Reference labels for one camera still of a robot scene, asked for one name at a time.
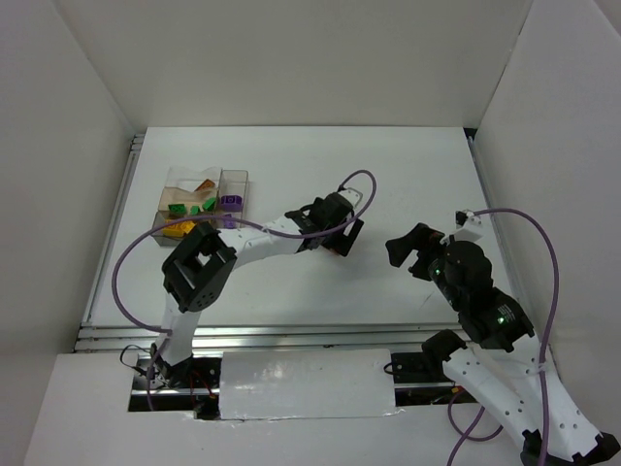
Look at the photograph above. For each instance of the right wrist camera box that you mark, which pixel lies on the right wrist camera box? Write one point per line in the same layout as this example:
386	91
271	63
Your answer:
469	225

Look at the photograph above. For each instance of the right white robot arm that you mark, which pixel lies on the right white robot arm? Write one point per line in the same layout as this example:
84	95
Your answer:
498	364

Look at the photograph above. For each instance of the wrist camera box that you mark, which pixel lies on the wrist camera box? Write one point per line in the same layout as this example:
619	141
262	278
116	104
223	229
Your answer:
469	225
353	196

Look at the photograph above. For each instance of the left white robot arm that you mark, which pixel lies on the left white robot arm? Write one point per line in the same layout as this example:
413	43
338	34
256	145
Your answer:
197	270

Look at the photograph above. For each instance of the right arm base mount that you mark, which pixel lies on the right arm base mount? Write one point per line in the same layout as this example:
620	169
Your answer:
418	377

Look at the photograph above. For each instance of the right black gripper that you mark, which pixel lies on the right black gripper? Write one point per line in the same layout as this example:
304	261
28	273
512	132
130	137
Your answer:
422	254

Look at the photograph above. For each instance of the purple lego brick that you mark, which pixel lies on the purple lego brick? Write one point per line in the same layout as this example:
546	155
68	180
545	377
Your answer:
229	222

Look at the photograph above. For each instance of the clear tall narrow container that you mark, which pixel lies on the clear tall narrow container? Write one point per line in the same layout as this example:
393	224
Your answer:
232	182

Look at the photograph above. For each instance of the purple round lego piece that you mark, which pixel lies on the purple round lego piece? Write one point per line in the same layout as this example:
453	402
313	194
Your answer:
231	203

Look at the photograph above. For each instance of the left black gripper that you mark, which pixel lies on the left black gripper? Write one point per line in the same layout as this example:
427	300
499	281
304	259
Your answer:
345	235

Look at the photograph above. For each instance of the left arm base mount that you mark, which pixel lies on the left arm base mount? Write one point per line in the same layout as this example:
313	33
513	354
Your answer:
195	389

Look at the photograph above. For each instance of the clear wavy container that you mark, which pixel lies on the clear wavy container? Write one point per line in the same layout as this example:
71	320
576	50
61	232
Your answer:
187	179

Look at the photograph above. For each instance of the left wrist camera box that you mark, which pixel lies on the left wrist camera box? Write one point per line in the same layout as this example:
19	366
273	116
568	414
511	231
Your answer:
353	196

